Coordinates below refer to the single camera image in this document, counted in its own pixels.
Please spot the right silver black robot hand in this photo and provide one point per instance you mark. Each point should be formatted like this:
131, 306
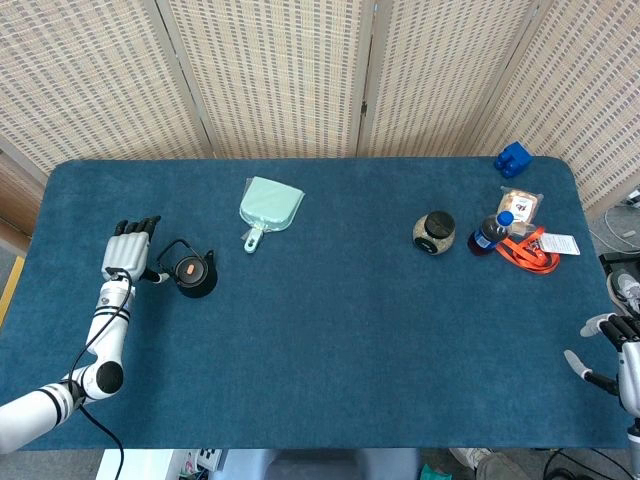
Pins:
630, 370

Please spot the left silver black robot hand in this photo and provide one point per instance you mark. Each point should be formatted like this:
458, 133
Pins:
125, 255

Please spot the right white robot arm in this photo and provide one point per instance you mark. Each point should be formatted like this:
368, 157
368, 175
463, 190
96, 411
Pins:
635, 435

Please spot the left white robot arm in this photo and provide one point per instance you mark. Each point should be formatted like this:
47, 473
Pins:
107, 325

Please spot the grey white sneaker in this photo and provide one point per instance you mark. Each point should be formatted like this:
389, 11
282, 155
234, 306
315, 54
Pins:
627, 292
470, 456

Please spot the black floor stand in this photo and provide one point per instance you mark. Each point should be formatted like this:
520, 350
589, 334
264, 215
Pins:
617, 260

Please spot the white badge card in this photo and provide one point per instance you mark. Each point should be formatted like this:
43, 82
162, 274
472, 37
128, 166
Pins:
560, 244

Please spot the mint green dustpan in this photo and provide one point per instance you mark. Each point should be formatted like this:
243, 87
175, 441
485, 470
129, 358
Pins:
270, 205

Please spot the olive trouser leg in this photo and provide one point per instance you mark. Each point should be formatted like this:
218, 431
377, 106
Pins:
510, 470

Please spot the cola bottle with blue cap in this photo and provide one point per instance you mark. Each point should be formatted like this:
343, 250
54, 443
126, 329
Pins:
485, 237

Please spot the clear snack packet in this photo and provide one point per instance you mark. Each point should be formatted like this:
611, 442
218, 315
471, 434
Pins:
520, 202

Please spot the white box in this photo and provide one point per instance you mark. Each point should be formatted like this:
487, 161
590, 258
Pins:
150, 465

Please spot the blue carpet table mat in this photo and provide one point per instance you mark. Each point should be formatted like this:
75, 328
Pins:
325, 325

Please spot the checkerboard calibration card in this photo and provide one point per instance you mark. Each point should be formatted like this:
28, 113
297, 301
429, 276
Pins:
210, 458

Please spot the green cloth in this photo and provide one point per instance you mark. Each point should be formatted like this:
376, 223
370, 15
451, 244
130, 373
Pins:
429, 473

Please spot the woven folding screen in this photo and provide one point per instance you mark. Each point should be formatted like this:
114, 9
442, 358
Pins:
275, 75

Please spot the glass grain jar black lid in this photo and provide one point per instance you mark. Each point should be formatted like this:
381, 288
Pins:
435, 235

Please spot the blue toy building block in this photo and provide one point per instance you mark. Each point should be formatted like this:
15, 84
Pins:
515, 160

